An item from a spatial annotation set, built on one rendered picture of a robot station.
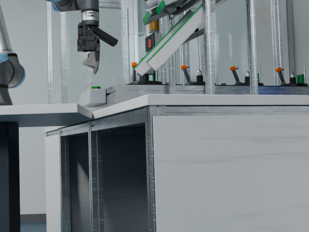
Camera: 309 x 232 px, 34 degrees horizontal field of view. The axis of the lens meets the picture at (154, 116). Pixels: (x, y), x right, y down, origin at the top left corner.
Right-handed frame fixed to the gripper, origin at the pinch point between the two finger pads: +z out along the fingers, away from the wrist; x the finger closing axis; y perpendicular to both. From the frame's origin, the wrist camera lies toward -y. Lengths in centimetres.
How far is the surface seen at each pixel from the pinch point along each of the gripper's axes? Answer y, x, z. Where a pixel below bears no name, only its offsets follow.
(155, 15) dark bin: -14.1, 33.7, -15.7
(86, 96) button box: 4.0, -3.1, 10.5
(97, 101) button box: 0.7, 3.3, 13.2
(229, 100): -20, 76, 19
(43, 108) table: 29, 46, 19
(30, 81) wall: -10, -320, -37
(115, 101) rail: -3.0, 16.2, 14.4
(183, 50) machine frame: -73, -76, -25
